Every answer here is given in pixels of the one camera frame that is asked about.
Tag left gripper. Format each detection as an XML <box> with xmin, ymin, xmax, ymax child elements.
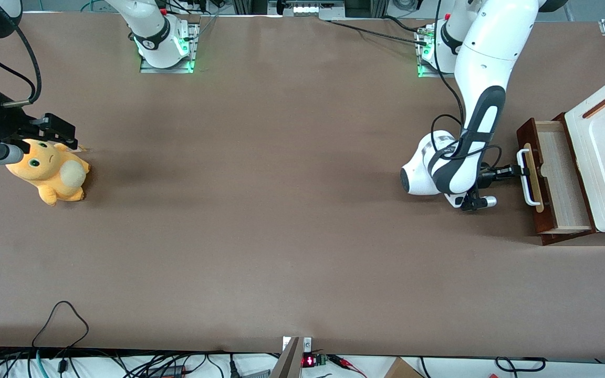
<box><xmin>477</xmin><ymin>164</ymin><xmax>530</xmax><ymax>188</ymax></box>

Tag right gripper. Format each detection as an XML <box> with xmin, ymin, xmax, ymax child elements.
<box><xmin>0</xmin><ymin>90</ymin><xmax>79</xmax><ymax>153</ymax></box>

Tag white drawer handle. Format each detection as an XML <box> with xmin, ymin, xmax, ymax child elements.
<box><xmin>516</xmin><ymin>149</ymin><xmax>540</xmax><ymax>206</ymax></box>

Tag brown wooden drawer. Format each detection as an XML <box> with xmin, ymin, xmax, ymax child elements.
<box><xmin>516</xmin><ymin>118</ymin><xmax>596</xmax><ymax>235</ymax></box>

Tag orange plush toy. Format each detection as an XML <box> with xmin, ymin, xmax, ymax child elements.
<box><xmin>6</xmin><ymin>139</ymin><xmax>91</xmax><ymax>206</ymax></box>

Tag copper strip on cabinet top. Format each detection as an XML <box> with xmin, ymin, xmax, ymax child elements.
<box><xmin>583</xmin><ymin>93</ymin><xmax>605</xmax><ymax>119</ymax></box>

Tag brown cardboard piece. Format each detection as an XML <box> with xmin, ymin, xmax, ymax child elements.
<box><xmin>384</xmin><ymin>357</ymin><xmax>425</xmax><ymax>378</ymax></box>

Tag red clip leads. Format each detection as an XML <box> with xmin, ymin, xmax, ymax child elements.
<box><xmin>328</xmin><ymin>354</ymin><xmax>367</xmax><ymax>377</ymax></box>

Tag black power adapter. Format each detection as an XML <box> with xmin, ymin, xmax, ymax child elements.
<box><xmin>148</xmin><ymin>365</ymin><xmax>187</xmax><ymax>377</ymax></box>

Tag white power strip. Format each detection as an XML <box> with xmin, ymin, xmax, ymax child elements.
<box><xmin>268</xmin><ymin>0</ymin><xmax>346</xmax><ymax>20</ymax></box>

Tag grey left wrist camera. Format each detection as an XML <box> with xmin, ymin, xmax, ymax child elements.
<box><xmin>460</xmin><ymin>192</ymin><xmax>498</xmax><ymax>212</ymax></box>

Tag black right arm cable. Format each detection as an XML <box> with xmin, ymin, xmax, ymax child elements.
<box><xmin>0</xmin><ymin>25</ymin><xmax>42</xmax><ymax>108</ymax></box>

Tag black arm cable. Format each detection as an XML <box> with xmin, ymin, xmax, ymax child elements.
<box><xmin>0</xmin><ymin>25</ymin><xmax>42</xmax><ymax>108</ymax></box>
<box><xmin>431</xmin><ymin>0</ymin><xmax>503</xmax><ymax>161</ymax></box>

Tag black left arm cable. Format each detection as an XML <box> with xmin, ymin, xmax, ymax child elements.
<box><xmin>431</xmin><ymin>0</ymin><xmax>503</xmax><ymax>161</ymax></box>

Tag looped black cable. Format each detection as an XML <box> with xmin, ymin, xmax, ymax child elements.
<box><xmin>32</xmin><ymin>300</ymin><xmax>90</xmax><ymax>348</ymax></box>

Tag black coiled cable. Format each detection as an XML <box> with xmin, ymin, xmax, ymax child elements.
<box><xmin>495</xmin><ymin>356</ymin><xmax>547</xmax><ymax>373</ymax></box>

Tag long black cable on table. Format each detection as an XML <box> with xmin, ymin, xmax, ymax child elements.
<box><xmin>329</xmin><ymin>20</ymin><xmax>429</xmax><ymax>47</ymax></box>

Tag white stand bracket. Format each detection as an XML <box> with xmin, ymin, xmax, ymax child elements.
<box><xmin>281</xmin><ymin>337</ymin><xmax>314</xmax><ymax>351</ymax></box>

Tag grey camera stand beam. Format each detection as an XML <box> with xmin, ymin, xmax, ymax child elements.
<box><xmin>270</xmin><ymin>336</ymin><xmax>303</xmax><ymax>378</ymax></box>

